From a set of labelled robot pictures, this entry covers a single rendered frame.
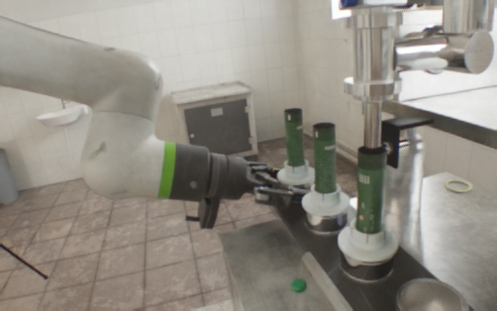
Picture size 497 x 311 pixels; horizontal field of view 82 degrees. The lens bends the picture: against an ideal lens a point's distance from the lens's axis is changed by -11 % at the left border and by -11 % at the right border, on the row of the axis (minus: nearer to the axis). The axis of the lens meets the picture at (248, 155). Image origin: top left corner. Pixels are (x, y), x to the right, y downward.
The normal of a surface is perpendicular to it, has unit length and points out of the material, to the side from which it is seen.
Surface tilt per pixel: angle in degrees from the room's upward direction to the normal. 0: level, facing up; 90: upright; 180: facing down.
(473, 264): 0
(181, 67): 90
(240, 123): 90
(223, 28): 90
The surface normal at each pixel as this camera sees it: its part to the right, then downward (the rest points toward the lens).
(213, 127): 0.26, 0.33
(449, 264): -0.11, -0.93
